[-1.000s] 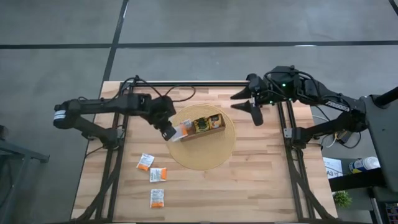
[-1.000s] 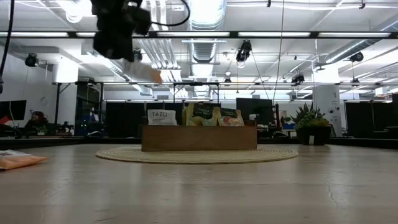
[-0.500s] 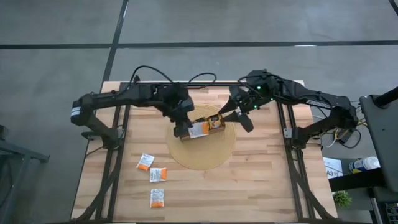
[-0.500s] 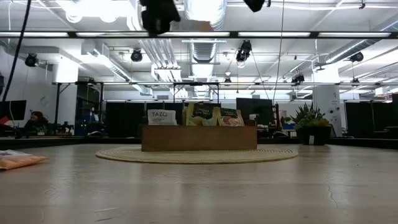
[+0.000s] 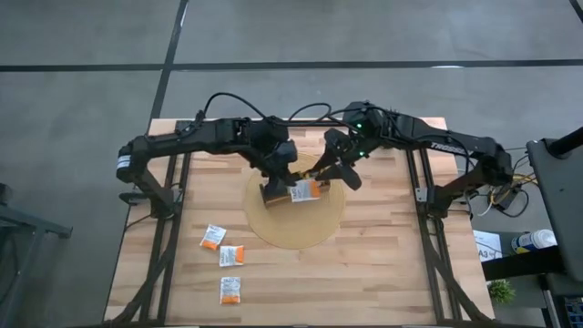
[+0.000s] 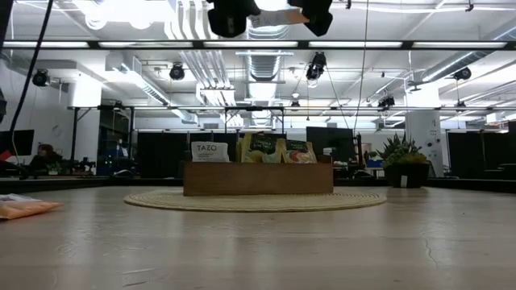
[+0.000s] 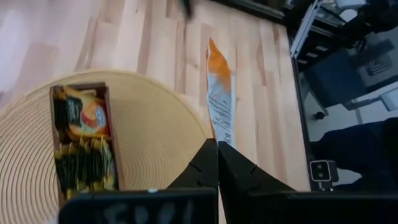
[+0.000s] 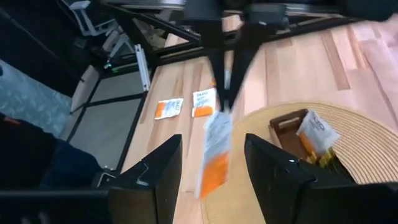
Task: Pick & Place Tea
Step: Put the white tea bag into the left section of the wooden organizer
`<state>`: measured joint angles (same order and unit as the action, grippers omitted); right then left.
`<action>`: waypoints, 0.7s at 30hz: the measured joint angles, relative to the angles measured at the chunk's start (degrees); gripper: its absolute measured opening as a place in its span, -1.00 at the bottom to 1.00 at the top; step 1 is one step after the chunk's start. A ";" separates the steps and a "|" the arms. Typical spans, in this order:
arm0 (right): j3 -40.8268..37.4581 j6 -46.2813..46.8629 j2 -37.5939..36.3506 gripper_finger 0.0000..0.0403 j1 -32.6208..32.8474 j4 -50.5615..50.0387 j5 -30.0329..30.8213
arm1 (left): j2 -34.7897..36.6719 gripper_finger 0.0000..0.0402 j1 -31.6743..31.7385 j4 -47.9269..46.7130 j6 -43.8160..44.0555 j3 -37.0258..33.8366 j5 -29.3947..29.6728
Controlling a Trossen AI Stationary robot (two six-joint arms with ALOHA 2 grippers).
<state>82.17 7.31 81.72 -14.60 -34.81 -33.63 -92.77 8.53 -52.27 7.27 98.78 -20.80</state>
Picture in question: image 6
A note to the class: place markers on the black ceiling spotlight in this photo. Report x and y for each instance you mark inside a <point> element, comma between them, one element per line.
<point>176,71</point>
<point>40,77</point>
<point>462,73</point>
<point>386,101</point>
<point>316,66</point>

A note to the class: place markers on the white rectangular air duct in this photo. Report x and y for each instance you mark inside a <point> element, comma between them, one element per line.
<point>133,76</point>

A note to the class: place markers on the white ceiling pipe bundle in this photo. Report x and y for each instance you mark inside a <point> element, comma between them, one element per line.
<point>201,68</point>

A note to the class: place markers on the white orange tea packet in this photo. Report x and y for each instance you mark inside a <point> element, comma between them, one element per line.
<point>209,152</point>
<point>24,209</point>
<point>16,197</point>
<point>274,18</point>

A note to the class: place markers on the black room partition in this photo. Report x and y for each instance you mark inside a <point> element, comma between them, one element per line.
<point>161,155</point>
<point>475,155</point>

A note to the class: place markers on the round woven placemat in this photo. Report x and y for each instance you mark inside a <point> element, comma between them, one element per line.
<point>258,203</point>

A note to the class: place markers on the silver round ventilation duct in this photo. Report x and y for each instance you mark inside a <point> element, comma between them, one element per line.
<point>264,66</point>

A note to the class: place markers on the black background rig frame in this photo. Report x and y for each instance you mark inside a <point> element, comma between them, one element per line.
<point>161,108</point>

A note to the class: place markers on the potted succulent plant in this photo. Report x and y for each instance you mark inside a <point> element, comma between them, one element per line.
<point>405,163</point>

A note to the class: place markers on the wooden three-compartment tea box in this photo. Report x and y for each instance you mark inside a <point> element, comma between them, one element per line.
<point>258,179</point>

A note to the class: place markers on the black wall monitor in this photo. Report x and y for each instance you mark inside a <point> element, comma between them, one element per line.
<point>22,142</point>

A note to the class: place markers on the blue storage bin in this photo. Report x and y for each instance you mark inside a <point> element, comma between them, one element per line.
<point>374,163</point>

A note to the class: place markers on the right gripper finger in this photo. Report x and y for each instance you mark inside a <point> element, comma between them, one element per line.
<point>327,12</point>
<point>310,12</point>

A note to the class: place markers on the white building column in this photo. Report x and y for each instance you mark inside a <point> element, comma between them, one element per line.
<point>84,121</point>
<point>427,121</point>

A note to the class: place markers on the orange red tea packet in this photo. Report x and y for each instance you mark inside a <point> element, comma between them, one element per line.
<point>299,155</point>

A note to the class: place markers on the person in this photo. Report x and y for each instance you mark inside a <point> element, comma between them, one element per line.
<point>45,156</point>

